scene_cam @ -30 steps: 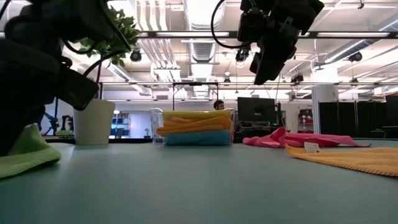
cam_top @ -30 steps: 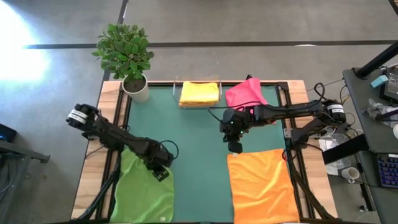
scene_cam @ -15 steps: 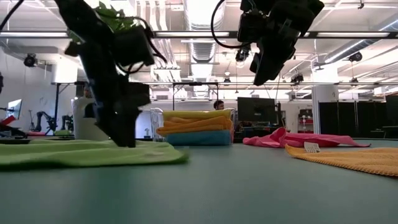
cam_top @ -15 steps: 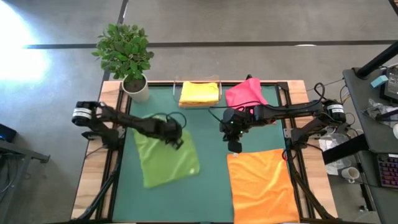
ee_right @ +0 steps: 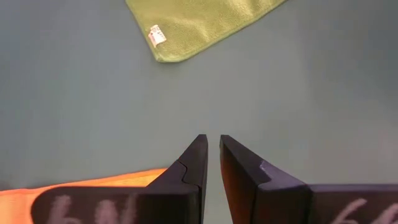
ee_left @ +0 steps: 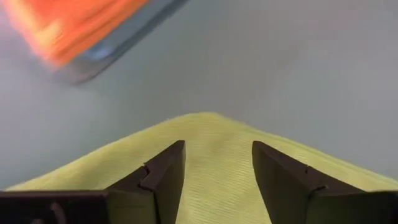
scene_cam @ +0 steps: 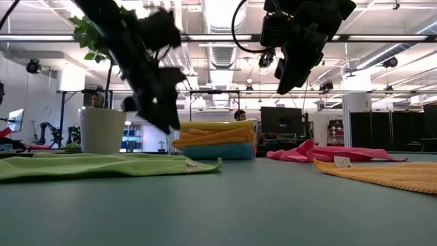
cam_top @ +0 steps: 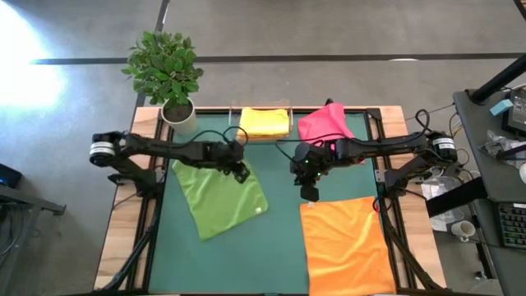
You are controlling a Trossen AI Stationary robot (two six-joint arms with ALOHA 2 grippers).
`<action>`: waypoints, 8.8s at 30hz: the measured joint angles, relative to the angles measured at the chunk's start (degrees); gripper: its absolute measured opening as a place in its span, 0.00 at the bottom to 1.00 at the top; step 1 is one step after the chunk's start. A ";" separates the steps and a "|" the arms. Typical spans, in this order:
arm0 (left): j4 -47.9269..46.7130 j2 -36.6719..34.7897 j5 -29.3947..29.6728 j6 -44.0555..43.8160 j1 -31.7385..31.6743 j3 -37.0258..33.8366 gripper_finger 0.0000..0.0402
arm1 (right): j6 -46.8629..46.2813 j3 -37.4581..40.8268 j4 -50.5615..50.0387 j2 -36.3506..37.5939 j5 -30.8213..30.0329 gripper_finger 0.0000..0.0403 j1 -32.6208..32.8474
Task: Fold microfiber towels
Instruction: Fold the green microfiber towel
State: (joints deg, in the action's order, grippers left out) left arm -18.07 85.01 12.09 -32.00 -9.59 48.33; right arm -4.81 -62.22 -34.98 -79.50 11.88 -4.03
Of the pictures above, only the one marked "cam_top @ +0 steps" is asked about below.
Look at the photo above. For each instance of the dark grey desk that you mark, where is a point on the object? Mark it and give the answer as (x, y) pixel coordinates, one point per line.
(472, 123)

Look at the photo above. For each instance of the pink microfiber towel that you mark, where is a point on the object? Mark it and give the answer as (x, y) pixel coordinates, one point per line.
(324, 123)

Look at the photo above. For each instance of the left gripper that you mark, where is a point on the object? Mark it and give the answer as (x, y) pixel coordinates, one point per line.
(230, 155)

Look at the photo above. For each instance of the yellow microfiber towel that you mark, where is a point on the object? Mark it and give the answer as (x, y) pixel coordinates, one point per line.
(263, 121)

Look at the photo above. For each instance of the backlit black keyboard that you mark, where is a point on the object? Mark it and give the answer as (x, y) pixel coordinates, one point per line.
(513, 226)

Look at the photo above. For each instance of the orange microfiber towel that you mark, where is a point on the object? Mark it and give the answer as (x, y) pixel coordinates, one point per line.
(349, 246)

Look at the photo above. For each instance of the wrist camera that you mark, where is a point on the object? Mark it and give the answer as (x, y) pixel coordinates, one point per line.
(309, 192)
(242, 172)

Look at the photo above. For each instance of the black slanted pole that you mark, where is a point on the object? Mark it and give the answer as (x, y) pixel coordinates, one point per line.
(497, 80)

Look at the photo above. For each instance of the green table mat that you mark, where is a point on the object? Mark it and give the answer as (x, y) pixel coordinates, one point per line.
(267, 255)

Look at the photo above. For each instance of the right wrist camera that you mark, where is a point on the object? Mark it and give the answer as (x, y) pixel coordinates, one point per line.
(309, 192)

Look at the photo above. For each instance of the white mug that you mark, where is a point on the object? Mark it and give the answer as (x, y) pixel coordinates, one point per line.
(463, 230)

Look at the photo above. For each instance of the green leafy plant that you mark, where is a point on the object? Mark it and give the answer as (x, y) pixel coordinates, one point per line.
(164, 67)

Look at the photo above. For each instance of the beige plant pot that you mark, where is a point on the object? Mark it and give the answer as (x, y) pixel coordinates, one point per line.
(185, 125)

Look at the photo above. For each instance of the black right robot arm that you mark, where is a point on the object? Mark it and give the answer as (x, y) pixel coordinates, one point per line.
(390, 144)

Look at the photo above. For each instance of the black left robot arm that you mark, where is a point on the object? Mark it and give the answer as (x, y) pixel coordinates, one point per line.
(164, 148)

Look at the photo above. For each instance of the black desk foot bar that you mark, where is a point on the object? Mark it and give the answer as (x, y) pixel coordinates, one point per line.
(456, 197)

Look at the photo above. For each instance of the clear plastic bag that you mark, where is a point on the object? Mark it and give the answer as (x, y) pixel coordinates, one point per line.
(499, 141)

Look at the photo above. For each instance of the green microfiber towel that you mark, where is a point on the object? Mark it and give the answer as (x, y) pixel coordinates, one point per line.
(218, 197)

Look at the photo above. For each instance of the light blue block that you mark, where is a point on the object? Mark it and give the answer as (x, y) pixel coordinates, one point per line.
(501, 107)

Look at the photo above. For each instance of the white paper sheet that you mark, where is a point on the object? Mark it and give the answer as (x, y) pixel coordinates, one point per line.
(441, 222)

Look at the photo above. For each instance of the clear plastic bin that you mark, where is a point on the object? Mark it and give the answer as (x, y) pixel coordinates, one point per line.
(292, 123)

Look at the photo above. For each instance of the small black clamp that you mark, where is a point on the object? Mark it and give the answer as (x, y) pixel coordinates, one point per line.
(328, 100)

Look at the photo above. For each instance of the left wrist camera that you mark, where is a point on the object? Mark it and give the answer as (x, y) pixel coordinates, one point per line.
(242, 172)

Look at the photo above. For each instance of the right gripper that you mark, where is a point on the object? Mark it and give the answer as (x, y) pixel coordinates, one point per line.
(310, 160)

